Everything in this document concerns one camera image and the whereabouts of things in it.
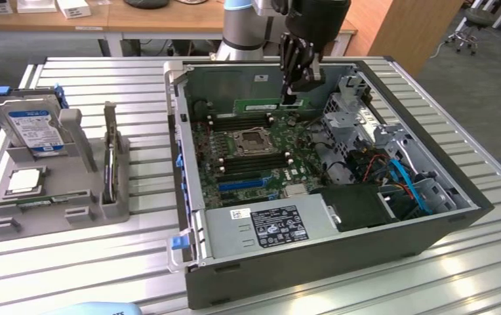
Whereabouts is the green RAM stick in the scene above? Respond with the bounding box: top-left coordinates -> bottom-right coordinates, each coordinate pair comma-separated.
0,192 -> 82,208
232,99 -> 304,114

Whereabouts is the silver CPU chip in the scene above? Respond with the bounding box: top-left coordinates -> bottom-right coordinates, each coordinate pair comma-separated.
7,169 -> 44,194

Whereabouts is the blue expansion slot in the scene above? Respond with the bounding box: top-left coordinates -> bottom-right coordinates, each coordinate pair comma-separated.
218,179 -> 266,192

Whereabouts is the light blue object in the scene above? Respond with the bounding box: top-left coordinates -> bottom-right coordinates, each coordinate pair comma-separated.
39,301 -> 143,315

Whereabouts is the wooden cabinet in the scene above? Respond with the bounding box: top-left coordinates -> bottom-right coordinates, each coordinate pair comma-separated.
344,0 -> 465,79

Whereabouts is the graphics card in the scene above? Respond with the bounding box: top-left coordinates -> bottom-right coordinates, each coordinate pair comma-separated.
100,100 -> 123,205

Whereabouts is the silver chipset heat sink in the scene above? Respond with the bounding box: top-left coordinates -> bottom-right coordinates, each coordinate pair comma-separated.
286,184 -> 310,198

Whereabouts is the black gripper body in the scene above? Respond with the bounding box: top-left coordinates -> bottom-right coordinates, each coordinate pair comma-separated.
283,0 -> 351,54

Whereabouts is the white box with print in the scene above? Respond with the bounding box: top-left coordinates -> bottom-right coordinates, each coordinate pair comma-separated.
55,0 -> 92,20

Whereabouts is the dark round object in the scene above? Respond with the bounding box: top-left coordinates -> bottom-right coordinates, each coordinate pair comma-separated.
123,0 -> 171,10

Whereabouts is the blue data wire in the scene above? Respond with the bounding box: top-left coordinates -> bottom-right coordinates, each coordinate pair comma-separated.
387,157 -> 427,216

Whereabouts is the black open PC case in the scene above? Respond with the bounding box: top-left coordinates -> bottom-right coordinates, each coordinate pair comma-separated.
162,58 -> 495,311

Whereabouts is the CPU socket with metal frame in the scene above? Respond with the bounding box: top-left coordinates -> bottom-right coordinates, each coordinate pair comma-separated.
230,125 -> 280,158

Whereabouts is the black RAM slot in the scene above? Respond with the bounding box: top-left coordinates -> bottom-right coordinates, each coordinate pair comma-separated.
220,159 -> 294,172
210,123 -> 275,133
222,163 -> 294,176
218,152 -> 290,164
206,113 -> 272,120
219,156 -> 291,168
207,116 -> 274,124
208,120 -> 274,128

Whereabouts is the green motherboard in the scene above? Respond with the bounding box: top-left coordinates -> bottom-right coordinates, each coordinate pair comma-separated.
190,110 -> 328,211

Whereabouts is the black fan shroud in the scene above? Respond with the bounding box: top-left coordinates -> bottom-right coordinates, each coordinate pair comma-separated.
322,183 -> 399,233

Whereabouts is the hard disk with blue label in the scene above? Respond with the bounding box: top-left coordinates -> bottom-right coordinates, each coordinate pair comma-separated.
0,97 -> 68,159

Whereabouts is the grey power supply unit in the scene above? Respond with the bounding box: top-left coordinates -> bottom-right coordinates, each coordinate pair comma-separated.
203,193 -> 338,261

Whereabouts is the black stool with chrome base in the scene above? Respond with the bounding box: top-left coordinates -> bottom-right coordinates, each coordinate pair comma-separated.
443,7 -> 497,56

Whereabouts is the grey parts rack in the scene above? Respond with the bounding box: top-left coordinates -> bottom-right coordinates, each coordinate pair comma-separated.
0,100 -> 132,244

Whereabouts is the grey metal disk bay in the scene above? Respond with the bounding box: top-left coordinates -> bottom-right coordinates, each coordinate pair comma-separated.
319,74 -> 411,160

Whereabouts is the wooden desk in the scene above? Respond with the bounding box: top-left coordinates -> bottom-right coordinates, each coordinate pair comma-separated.
0,0 -> 359,59

